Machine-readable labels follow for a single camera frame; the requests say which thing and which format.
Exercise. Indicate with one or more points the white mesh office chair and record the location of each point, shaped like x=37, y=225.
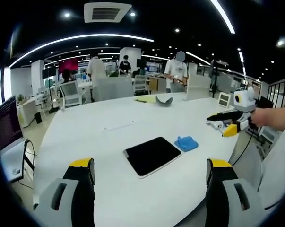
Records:
x=141, y=84
x=71, y=93

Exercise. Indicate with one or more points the grey partition panel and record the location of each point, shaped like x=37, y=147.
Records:
x=114, y=89

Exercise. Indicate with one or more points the grey curved object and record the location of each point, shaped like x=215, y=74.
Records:
x=164, y=101

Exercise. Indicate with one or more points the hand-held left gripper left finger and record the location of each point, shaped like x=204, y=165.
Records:
x=69, y=196

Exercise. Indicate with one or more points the blue cleaning cloth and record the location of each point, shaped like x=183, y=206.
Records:
x=186, y=143

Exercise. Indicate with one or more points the ceiling air vent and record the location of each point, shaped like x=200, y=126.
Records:
x=106, y=12

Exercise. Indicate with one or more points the red wall screen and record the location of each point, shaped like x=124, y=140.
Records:
x=68, y=65

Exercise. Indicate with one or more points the white desk divider panel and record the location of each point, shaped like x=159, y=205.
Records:
x=197, y=87

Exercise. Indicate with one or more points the curved ceiling light strip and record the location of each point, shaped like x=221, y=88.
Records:
x=78, y=38

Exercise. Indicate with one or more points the black floor stand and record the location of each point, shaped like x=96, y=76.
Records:
x=53, y=94

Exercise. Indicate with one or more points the yellow wooden cabinet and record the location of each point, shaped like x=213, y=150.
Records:
x=156, y=84

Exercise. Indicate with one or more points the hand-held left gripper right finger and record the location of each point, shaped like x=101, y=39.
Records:
x=229, y=196

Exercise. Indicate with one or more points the person's right hand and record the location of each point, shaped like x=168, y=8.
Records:
x=258, y=118

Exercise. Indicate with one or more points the straight ceiling light strip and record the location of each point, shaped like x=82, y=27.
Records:
x=223, y=15

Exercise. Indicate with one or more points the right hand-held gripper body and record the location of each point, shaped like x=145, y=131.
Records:
x=244, y=99

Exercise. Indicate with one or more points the black tripod stand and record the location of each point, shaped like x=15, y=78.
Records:
x=216, y=78

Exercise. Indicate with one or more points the yellow paper sheet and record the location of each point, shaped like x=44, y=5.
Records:
x=145, y=99

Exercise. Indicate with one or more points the white device on table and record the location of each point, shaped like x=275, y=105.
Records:
x=216, y=124

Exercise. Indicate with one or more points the small white display device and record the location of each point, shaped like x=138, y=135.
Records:
x=225, y=99

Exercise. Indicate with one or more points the computer monitor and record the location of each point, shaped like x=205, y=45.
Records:
x=8, y=127

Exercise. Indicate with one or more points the person's white clothing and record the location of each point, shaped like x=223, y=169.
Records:
x=278, y=165

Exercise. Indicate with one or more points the black waste bin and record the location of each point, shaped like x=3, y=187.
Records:
x=38, y=117

